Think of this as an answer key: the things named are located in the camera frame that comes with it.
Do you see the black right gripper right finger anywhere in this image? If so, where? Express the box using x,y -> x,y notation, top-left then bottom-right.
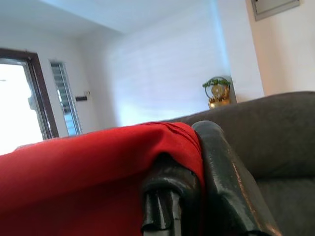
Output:
191,120 -> 279,236

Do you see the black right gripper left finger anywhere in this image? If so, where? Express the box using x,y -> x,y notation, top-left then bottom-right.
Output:
140,152 -> 204,236

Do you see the red pillow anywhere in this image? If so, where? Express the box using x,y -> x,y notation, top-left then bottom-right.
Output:
0,121 -> 205,236

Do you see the dark grey leather sofa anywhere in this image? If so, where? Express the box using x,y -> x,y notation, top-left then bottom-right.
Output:
14,90 -> 315,236

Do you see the golden ornament with green leaves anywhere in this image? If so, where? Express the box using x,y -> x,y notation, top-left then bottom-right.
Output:
202,76 -> 232,110

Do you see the louvred glass window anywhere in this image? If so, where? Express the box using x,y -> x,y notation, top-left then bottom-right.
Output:
50,60 -> 83,136

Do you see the brown door frame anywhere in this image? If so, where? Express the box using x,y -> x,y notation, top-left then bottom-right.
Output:
0,48 -> 60,140

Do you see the grey wall panel box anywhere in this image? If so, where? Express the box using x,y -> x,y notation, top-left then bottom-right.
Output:
251,0 -> 302,15

